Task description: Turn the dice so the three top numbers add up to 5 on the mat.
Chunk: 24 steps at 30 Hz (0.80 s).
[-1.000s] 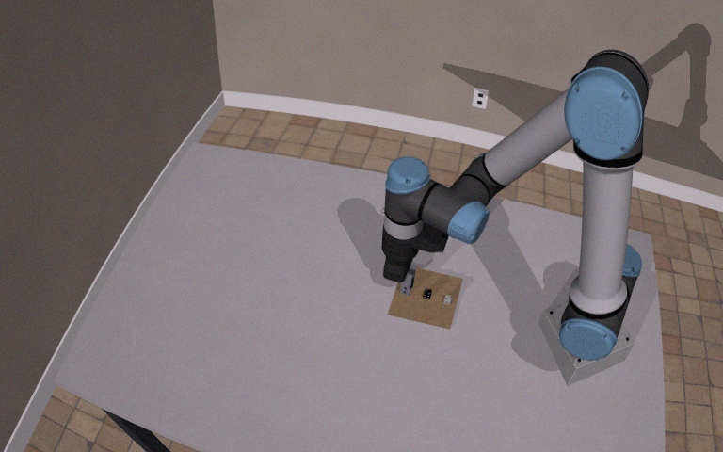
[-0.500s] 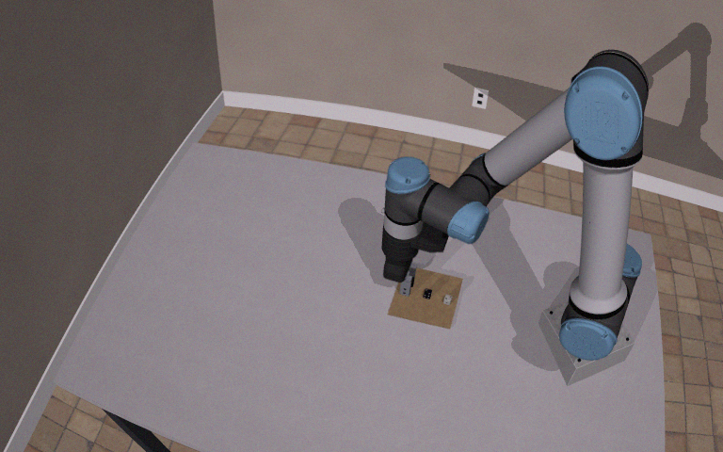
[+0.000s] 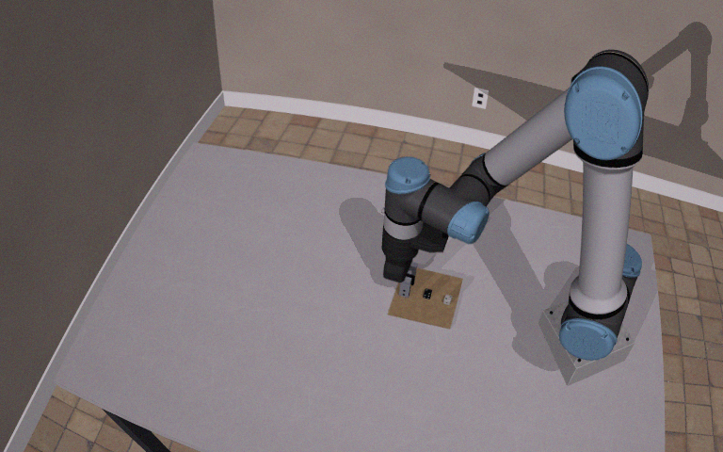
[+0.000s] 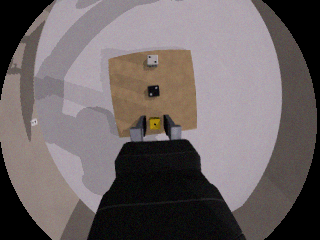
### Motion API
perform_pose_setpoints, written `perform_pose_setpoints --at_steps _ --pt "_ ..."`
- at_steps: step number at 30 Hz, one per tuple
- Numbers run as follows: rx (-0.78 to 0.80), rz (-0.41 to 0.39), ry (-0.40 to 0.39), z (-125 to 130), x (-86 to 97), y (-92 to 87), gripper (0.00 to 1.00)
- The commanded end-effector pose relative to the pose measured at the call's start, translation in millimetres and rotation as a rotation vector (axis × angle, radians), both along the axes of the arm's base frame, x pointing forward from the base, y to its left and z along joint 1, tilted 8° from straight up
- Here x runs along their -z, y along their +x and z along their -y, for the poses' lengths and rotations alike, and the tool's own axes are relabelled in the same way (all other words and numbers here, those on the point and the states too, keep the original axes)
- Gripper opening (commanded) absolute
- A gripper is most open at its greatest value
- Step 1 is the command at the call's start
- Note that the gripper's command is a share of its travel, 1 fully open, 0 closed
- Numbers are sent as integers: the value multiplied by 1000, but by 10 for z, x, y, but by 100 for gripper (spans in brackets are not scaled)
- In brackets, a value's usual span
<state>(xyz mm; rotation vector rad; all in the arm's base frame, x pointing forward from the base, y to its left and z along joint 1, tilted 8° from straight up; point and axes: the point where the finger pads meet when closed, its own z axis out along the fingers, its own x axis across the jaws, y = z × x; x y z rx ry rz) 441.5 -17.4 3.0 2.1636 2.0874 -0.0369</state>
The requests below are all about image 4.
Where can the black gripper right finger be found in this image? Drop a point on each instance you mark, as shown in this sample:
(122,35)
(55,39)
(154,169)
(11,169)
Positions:
(172,130)

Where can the black die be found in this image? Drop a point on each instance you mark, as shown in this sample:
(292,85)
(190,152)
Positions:
(153,91)

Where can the brown square mat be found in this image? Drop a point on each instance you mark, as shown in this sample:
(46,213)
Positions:
(129,80)

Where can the yellow die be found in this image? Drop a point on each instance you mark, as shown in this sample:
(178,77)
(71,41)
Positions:
(154,122)

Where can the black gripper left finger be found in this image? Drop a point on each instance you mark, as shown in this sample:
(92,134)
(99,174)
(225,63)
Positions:
(138,132)

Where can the grey die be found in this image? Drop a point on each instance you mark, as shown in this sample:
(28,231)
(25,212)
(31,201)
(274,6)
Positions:
(152,60)

